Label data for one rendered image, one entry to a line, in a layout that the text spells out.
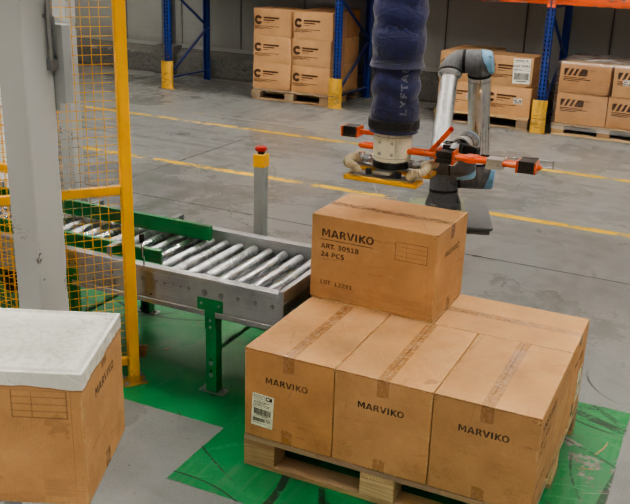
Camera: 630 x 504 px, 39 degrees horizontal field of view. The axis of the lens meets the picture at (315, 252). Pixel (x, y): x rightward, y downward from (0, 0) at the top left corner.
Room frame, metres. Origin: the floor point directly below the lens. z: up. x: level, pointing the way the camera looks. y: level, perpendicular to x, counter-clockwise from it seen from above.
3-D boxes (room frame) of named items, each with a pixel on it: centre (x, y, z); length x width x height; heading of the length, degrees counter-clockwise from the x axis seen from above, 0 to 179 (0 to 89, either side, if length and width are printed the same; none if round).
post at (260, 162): (4.67, 0.31, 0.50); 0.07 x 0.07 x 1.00; 65
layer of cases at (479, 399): (3.42, -0.48, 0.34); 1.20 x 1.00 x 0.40; 65
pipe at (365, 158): (3.84, -0.33, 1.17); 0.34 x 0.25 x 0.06; 66
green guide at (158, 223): (4.86, 1.27, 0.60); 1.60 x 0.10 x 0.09; 65
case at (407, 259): (3.83, -0.34, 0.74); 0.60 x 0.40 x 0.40; 63
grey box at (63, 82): (3.46, 1.06, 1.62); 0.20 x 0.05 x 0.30; 65
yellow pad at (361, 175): (3.75, -0.29, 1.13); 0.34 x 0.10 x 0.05; 66
